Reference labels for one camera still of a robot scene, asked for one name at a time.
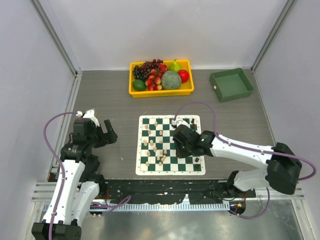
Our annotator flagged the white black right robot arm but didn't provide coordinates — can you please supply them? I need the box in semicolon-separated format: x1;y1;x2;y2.
173;124;302;197

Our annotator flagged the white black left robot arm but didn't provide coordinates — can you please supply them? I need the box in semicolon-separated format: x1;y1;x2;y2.
31;116;118;240

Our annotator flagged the green white chess mat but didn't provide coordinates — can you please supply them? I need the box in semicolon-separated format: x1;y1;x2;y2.
135;115;206;176

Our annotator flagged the yellow plastic fruit tray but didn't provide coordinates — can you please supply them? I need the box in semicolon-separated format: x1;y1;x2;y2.
128;59;195;98

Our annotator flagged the green lime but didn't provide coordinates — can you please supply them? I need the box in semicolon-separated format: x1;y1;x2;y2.
132;79;146;92

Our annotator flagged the green melon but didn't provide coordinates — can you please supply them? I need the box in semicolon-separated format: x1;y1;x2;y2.
161;70;182;90

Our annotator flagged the red apple in tray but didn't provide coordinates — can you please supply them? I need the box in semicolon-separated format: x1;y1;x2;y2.
178;69;190;83

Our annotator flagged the red cherries cluster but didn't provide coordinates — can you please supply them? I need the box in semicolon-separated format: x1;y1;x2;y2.
145;63;168;91

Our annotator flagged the dark purple grape bunch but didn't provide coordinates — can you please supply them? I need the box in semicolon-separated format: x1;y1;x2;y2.
132;59;167;82

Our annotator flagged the green square box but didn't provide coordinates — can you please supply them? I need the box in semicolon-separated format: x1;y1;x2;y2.
209;68;254;103

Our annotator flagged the green pear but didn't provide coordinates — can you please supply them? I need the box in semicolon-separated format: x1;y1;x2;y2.
169;59;182;73

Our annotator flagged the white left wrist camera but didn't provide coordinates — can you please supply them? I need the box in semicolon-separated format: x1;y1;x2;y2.
75;108;100;127

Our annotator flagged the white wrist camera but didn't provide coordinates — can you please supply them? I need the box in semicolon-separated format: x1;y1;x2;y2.
75;108;100;127
171;118;189;129

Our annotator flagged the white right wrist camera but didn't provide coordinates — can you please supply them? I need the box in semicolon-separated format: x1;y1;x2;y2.
171;118;189;129

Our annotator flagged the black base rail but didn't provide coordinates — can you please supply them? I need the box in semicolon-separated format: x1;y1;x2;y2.
100;179;256;205

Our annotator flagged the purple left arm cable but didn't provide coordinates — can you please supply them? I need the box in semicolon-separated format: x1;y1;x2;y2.
42;111;133;240

